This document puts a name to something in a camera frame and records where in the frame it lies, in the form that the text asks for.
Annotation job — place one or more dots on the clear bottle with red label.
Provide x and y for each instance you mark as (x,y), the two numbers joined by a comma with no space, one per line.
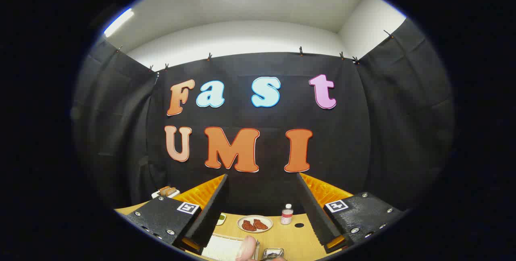
(287,214)

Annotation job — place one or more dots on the beige plate with meat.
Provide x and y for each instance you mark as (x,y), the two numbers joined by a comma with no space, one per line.
(254,217)

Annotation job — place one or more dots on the white drain tray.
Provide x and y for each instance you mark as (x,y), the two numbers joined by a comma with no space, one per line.
(221,249)

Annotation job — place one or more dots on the red-brown meat piece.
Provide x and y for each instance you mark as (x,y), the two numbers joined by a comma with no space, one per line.
(248,226)
(261,224)

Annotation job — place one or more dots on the brown toast slice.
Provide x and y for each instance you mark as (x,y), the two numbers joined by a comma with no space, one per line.
(172,192)
(164,189)

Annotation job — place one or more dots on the white toaster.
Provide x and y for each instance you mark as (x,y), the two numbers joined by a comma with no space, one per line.
(156,194)

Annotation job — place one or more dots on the black backdrop cloth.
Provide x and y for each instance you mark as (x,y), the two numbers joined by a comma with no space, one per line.
(354,132)

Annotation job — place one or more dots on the white divided dish with beans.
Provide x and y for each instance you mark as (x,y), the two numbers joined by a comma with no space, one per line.
(221,220)

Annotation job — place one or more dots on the pink plate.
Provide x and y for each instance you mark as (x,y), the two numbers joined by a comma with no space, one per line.
(246,247)

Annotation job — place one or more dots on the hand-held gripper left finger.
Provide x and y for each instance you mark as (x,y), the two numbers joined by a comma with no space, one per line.
(209,216)

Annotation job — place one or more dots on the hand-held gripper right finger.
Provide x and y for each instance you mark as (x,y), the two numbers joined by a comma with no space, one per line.
(312,212)

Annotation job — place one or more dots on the long ceiling light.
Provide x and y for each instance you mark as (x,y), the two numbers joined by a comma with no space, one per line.
(119,22)

